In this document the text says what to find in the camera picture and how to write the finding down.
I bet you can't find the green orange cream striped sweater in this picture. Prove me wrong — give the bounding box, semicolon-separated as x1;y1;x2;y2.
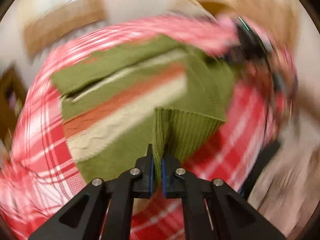
51;35;235;181

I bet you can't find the pink folded quilt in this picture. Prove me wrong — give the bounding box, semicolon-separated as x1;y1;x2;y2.
215;13;276;55

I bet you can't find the cream wooden headboard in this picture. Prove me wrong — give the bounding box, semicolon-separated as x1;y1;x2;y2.
168;0;237;21

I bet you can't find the red plaid bed sheet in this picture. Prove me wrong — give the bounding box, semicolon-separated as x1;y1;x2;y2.
0;15;298;240

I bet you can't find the dark brown wooden desk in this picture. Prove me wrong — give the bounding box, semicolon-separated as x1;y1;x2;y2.
0;63;27;142

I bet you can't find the beige patterned window curtain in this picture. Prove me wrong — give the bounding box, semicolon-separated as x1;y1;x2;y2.
23;0;107;59

